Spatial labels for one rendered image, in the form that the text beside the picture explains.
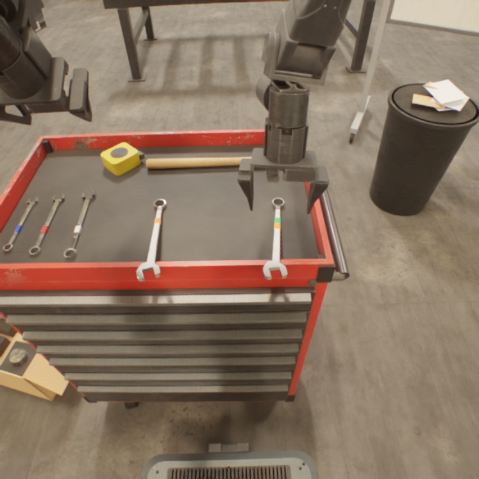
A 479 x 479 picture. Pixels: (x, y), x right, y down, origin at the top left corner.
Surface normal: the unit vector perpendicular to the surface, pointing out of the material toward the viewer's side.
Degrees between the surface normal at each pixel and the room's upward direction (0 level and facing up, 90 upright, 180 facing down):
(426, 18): 90
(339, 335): 0
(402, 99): 0
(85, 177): 0
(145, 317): 14
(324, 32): 112
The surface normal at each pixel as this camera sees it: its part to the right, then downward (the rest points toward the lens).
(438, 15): -0.41, 0.69
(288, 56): 0.06, 0.94
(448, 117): -0.02, -0.66
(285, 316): -0.01, -0.47
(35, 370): 0.64, -0.39
